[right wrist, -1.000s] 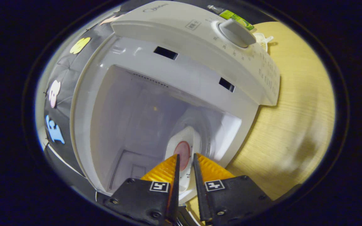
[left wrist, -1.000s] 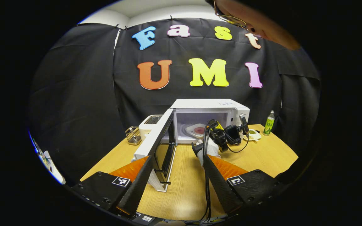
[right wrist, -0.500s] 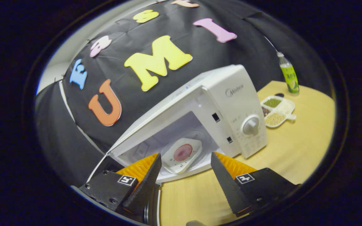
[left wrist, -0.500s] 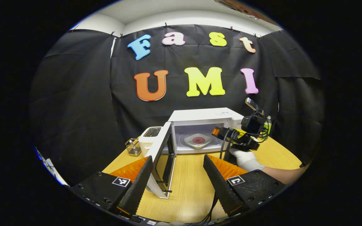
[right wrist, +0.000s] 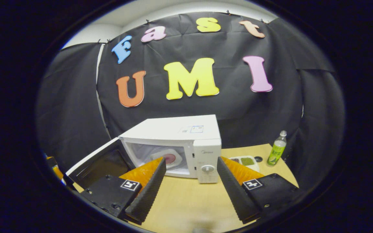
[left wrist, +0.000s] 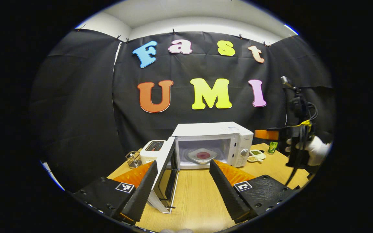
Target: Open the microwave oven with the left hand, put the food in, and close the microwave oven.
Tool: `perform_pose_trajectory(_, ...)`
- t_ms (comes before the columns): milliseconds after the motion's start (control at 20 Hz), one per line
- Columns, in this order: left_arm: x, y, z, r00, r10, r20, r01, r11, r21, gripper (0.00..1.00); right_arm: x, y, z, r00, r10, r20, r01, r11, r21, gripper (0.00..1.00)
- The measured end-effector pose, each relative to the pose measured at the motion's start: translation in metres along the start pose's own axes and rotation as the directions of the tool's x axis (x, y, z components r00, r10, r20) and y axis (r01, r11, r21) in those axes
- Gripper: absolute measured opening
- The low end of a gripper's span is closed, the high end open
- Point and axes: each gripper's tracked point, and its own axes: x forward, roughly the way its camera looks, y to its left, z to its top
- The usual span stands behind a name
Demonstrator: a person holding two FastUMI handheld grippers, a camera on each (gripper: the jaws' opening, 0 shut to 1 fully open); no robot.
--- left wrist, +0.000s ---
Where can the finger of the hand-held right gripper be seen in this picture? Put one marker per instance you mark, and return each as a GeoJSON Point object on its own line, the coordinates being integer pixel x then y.
{"type": "Point", "coordinates": [267, 134]}

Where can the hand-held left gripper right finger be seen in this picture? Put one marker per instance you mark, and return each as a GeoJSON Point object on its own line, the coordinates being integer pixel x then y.
{"type": "Point", "coordinates": [227, 192]}

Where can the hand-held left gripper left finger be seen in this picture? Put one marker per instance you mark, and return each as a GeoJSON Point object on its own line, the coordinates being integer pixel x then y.
{"type": "Point", "coordinates": [142, 191]}

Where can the pink round food slice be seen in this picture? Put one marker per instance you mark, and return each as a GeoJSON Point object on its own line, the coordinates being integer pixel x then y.
{"type": "Point", "coordinates": [202, 155]}

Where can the white square plate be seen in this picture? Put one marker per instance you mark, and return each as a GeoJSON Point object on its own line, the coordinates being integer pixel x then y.
{"type": "Point", "coordinates": [193, 158]}

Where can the white microwave oven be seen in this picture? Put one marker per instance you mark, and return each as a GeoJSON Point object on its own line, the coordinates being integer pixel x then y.
{"type": "Point", "coordinates": [212, 129]}

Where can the green label drink bottle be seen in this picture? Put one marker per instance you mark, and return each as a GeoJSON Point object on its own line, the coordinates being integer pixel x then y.
{"type": "Point", "coordinates": [273, 148]}

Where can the green beans pile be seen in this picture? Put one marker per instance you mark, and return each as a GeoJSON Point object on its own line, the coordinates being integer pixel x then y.
{"type": "Point", "coordinates": [255, 152]}

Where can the white divided dish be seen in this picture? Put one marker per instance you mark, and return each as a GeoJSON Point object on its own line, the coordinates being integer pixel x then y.
{"type": "Point", "coordinates": [260, 157]}

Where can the white toaster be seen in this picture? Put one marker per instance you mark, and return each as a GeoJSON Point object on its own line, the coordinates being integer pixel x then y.
{"type": "Point", "coordinates": [149, 155]}

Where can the black backdrop cloth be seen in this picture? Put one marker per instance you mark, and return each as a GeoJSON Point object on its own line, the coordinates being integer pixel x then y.
{"type": "Point", "coordinates": [76, 97]}

